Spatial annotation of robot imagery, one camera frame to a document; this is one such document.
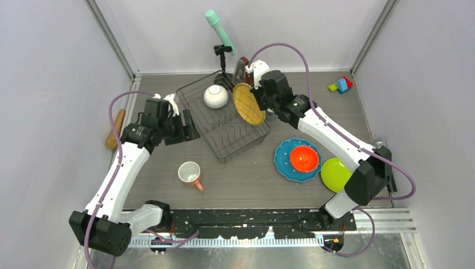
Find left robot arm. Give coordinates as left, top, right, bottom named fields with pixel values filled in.
left=69, top=94, right=200, bottom=257

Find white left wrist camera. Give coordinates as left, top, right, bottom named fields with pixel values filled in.
left=152, top=93, right=180, bottom=117

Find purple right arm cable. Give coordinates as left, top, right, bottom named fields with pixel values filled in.
left=248, top=42, right=417, bottom=258

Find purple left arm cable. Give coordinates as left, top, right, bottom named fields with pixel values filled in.
left=83, top=91, right=201, bottom=269

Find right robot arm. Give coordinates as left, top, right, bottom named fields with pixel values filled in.
left=251, top=70, right=393, bottom=230

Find brown wooden metronome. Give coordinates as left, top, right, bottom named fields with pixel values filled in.
left=231, top=57, right=254, bottom=87

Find colourful toy blocks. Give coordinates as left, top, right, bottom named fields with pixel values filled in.
left=328, top=76, right=353, bottom=94

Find dark wire dish rack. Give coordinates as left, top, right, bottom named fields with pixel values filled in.
left=176, top=71, right=271, bottom=163

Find woven bamboo plate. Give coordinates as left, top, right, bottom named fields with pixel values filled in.
left=232, top=82, right=266, bottom=126

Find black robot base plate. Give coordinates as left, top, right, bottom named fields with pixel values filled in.
left=151, top=208, right=356, bottom=239

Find pink floral mug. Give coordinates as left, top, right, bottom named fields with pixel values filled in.
left=178, top=161, right=204, bottom=192

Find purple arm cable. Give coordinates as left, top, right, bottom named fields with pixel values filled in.
left=248, top=42, right=417, bottom=258
left=83, top=91, right=201, bottom=269

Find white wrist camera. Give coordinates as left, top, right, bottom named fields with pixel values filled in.
left=152, top=93, right=180, bottom=117
left=245, top=59, right=270, bottom=89

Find orange bowl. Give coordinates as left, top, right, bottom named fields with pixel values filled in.
left=290, top=146, right=320, bottom=173

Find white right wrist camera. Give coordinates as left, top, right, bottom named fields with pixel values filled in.
left=245, top=59, right=270, bottom=89

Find black microphone stand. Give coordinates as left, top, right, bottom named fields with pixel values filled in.
left=213, top=44, right=232, bottom=90

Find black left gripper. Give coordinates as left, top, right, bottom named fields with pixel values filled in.
left=159, top=109, right=200, bottom=145

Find mint green microphone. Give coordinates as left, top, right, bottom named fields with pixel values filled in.
left=205, top=10, right=235, bottom=56

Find wooden rolling pin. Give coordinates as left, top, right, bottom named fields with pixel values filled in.
left=105, top=109, right=126, bottom=150

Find black handheld microphone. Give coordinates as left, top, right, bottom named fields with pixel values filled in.
left=373, top=138, right=387, bottom=149

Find lime green plate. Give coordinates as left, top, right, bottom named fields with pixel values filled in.
left=320, top=157, right=352, bottom=193

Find blue polka dot plate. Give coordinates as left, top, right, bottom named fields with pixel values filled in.
left=273, top=138, right=322, bottom=183

